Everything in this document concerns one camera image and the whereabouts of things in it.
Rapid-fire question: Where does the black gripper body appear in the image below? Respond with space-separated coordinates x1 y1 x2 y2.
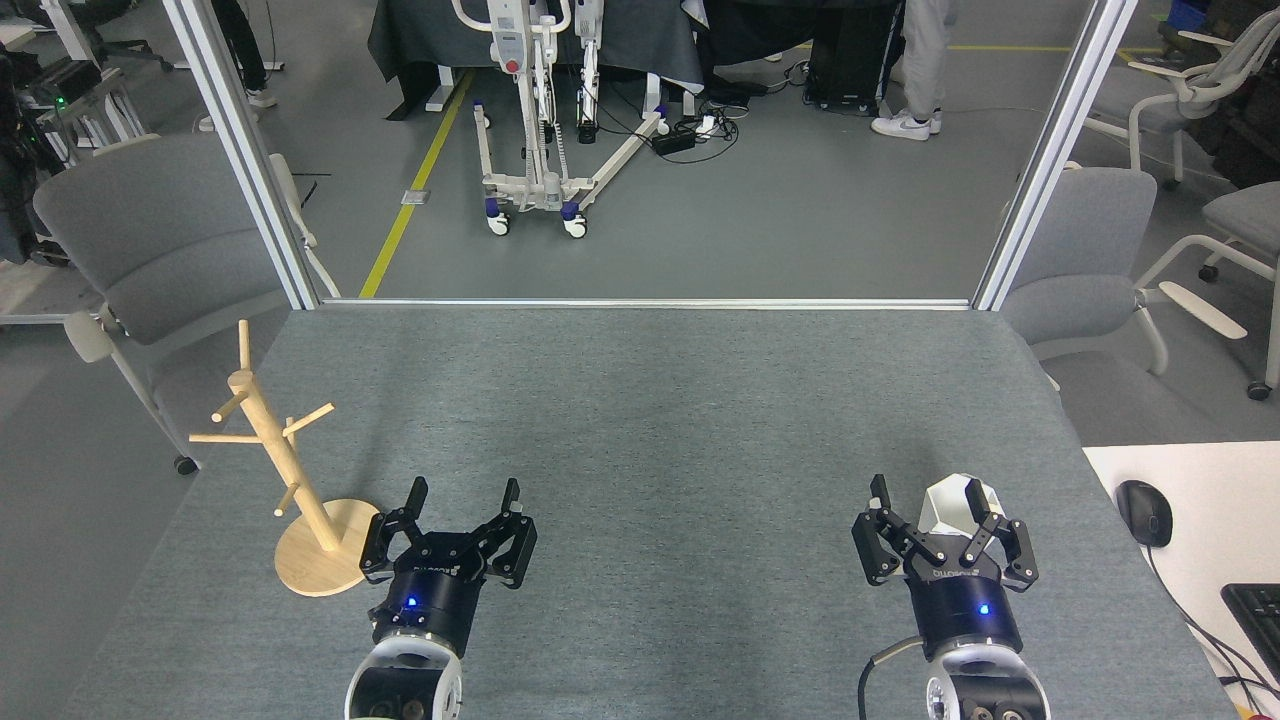
905 545 1023 661
372 533 491 656

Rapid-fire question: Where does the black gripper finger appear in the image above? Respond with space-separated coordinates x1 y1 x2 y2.
360 476 431 586
852 474 946 586
962 510 1039 591
470 478 538 588

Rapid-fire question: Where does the white faceted cup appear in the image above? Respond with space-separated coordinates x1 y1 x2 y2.
918 474 1003 541

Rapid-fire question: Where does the wooden cup rack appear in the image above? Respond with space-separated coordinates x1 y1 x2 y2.
189 320 389 598

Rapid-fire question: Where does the black computer mouse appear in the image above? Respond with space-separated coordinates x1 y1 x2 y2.
1116 480 1174 549

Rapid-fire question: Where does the white side table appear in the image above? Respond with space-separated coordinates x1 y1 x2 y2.
1083 441 1280 720

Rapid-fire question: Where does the black keyboard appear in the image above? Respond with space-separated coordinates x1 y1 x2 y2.
1221 583 1280 681

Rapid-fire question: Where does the grey fabric chair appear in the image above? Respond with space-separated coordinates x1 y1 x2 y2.
33 133 341 476
1000 160 1249 391

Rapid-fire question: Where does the grey office chair on castors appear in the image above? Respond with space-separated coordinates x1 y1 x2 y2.
1135 180 1280 401

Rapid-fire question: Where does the black cabinet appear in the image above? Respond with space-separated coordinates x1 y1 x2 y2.
805 5 906 116

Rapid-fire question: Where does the person in white shoes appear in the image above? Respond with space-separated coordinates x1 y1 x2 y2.
871 0 953 141

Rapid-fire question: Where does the white stand on wheels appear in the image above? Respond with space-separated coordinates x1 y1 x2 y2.
452 0 669 239

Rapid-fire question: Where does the table with dark cloth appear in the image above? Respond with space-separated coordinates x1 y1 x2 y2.
367 0 706 121

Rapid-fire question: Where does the person in dark trousers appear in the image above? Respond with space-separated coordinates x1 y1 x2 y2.
198 0 278 133

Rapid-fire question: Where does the black device with green light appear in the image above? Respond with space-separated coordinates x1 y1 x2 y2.
15 58 106 111

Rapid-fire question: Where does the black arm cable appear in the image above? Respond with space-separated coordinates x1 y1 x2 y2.
857 636 926 720

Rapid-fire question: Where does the black mouse cable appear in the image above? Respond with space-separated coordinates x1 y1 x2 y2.
1145 545 1280 691

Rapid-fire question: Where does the silver table edge rail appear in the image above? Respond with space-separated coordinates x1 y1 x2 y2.
320 297 976 310

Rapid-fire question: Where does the silver frame post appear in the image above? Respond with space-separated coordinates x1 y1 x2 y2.
163 0 321 311
972 0 1139 311

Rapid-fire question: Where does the white frame office chair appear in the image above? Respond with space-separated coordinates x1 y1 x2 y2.
1085 8 1280 191

